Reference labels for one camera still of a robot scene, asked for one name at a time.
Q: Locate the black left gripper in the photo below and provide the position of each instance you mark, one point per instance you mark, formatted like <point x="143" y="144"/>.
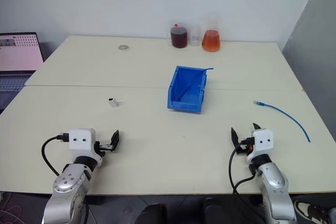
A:
<point x="104" y="149"/>

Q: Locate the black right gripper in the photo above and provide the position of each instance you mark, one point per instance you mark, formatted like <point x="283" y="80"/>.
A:
<point x="243" y="148"/>

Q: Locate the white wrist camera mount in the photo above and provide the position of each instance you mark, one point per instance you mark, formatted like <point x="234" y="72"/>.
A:
<point x="262" y="142"/>
<point x="81" y="144"/>

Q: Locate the open laptop computer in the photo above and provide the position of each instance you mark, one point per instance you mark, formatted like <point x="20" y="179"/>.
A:
<point x="15" y="56"/>

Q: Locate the small silver metal connector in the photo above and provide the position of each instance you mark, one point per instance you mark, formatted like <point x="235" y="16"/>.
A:
<point x="113" y="102"/>

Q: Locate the empty clear glass beaker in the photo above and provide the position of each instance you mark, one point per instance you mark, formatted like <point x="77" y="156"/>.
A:
<point x="194" y="36"/>

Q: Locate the flask with orange liquid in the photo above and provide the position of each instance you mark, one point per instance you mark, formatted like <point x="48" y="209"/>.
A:
<point x="210" y="41"/>

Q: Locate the black and white shoe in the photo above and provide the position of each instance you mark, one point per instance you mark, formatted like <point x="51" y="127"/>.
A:
<point x="312" y="212"/>

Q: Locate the beaker with dark red liquid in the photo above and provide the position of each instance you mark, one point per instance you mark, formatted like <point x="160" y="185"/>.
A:
<point x="179" y="39"/>

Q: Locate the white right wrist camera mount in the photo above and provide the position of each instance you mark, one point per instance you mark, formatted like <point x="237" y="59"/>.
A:
<point x="262" y="142"/>

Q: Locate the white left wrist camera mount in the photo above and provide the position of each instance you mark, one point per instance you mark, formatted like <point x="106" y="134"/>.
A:
<point x="81" y="144"/>

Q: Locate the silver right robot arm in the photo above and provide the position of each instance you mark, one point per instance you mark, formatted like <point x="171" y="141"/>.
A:
<point x="275" y="190"/>

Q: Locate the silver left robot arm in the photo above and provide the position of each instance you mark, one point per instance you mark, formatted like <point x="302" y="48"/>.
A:
<point x="67" y="182"/>

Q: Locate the blue plastic storage bin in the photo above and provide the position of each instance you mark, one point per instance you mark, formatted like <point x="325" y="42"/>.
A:
<point x="186" y="90"/>

